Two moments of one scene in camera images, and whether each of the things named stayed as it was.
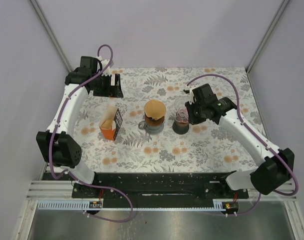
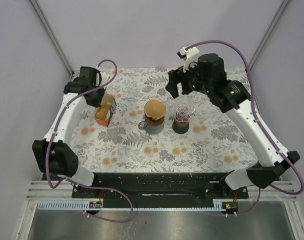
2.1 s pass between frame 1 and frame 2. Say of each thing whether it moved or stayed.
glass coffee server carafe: stayed
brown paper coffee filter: stayed
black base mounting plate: stayed
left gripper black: moved
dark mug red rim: stayed
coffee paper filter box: moved
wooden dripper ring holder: stayed
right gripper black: moved
